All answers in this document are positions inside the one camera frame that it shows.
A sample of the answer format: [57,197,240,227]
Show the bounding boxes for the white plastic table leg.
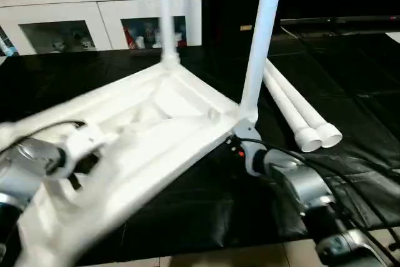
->
[237,0,287,124]
[266,59,343,149]
[153,0,182,71]
[262,70,323,153]

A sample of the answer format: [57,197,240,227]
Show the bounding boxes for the black work mat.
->
[0,29,400,261]

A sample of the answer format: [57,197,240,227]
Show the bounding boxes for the red bottle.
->
[126,26,138,49]

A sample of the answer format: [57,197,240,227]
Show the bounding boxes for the teal plastic object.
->
[0,28,17,57]

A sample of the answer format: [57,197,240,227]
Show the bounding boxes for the white glass-door cabinet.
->
[0,0,204,56]

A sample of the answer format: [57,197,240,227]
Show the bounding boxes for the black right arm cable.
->
[250,145,400,249]

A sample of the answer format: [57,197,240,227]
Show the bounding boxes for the dark metal rail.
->
[280,16,400,26]

